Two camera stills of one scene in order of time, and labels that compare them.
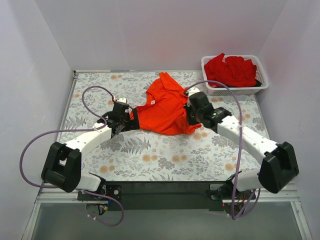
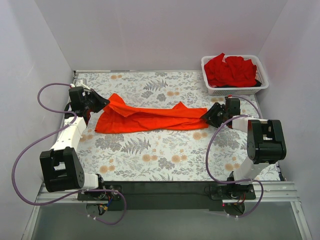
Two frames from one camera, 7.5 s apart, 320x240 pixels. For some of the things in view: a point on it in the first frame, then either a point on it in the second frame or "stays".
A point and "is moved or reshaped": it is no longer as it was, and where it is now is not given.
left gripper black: x=135 y=118 → x=93 y=101
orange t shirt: x=166 y=113 is moved or reshaped
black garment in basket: x=258 y=83 stays
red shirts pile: x=233 y=71 stays
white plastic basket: x=243 y=74 stays
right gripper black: x=189 y=115 → x=217 y=115
